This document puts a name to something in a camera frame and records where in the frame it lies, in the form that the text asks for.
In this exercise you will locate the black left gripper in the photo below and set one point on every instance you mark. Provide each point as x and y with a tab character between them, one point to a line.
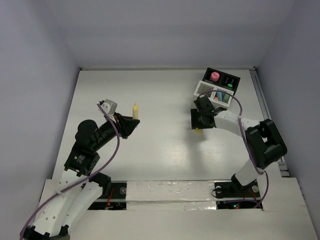
125	124

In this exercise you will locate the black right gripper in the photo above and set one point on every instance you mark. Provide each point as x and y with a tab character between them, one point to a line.
195	123

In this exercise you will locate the yellow pencil-shaped highlighter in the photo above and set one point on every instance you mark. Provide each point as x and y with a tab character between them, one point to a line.
135	112

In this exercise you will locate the blue pencil-shaped highlighter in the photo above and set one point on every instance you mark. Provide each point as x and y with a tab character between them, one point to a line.
219	95

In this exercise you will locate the green pencil-shaped highlighter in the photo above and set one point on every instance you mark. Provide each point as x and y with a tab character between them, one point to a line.
226	98

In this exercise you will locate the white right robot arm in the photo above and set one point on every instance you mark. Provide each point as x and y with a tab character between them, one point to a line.
262	141

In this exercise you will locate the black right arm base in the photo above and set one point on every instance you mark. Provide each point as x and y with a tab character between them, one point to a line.
230	196

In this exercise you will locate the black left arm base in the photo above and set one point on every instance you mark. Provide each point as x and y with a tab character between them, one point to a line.
113	198

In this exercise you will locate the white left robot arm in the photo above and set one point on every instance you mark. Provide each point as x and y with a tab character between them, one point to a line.
79	186

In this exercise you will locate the white black desk organizer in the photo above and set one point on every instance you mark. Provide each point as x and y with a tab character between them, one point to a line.
206	87

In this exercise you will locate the pink tape roll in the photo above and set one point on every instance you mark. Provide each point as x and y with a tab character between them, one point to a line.
215	76

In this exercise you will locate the white front platform board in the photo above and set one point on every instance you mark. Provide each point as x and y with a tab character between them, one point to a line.
283	216

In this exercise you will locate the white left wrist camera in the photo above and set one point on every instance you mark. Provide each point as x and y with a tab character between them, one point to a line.
107	107

